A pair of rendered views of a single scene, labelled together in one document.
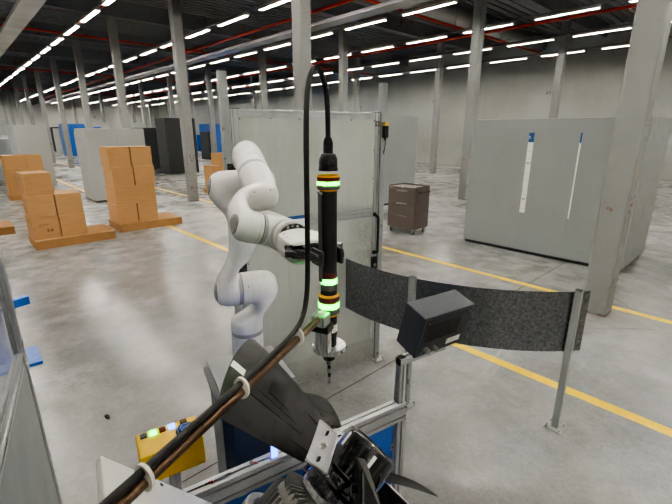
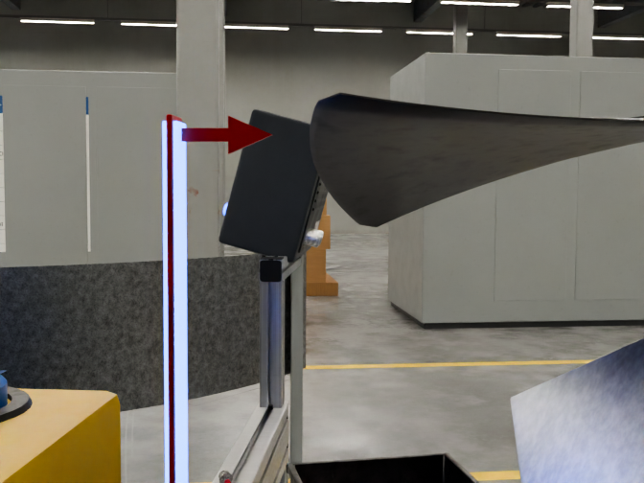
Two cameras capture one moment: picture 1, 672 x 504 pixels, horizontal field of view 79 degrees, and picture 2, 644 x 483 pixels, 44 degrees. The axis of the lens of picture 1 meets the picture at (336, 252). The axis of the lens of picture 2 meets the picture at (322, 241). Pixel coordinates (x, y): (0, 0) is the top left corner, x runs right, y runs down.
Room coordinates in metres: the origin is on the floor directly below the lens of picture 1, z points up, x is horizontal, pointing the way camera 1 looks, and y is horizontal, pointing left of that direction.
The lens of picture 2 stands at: (0.70, 0.55, 1.15)
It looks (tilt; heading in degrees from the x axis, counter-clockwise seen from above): 4 degrees down; 306
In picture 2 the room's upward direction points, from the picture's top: straight up
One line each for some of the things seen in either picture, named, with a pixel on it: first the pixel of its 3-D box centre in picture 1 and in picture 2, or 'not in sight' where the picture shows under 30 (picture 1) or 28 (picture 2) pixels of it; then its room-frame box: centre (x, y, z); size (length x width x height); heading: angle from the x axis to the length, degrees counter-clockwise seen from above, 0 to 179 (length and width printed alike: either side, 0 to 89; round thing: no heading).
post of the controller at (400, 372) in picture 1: (400, 379); (272, 332); (1.36, -0.25, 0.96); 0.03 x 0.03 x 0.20; 32
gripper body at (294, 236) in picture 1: (302, 243); not in sight; (0.87, 0.07, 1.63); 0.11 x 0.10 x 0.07; 32
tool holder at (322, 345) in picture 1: (327, 330); not in sight; (0.77, 0.02, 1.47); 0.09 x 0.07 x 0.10; 157
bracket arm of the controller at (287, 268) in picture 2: (421, 352); (282, 263); (1.41, -0.33, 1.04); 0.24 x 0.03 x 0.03; 122
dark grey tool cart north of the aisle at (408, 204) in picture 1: (409, 208); not in sight; (7.72, -1.40, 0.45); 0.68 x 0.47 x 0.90; 46
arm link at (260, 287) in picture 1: (254, 301); not in sight; (1.44, 0.31, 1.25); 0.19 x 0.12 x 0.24; 113
